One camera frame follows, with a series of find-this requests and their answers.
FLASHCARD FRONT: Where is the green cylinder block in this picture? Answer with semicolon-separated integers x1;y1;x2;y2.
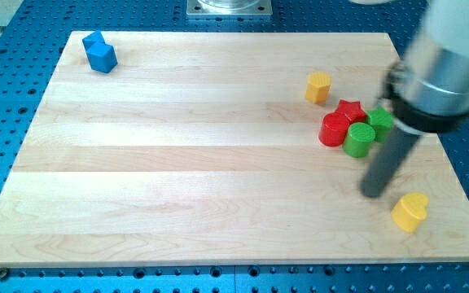
342;122;376;158

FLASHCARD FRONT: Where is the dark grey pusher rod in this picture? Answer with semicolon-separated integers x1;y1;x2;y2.
359;126;421;198

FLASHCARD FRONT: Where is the yellow hexagon block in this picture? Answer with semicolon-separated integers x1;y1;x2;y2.
305;72;331;104

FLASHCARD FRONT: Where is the light wooden board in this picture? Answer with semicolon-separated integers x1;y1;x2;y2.
0;31;469;268

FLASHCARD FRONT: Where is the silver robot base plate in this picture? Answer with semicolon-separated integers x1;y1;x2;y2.
186;0;273;16

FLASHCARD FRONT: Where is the yellow heart block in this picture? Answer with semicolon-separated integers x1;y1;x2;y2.
391;192;429;233

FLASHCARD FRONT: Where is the red star block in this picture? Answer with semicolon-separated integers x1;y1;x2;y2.
335;99;367;124

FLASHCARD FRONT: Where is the green star block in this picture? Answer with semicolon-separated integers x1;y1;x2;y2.
366;107;393;142

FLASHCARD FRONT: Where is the blue block behind cube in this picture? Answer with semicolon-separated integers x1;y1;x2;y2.
82;30;105;50

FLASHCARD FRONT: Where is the red cylinder block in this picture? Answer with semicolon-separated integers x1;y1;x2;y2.
318;112;350;147

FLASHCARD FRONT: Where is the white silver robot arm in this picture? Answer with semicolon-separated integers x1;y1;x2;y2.
384;0;469;135

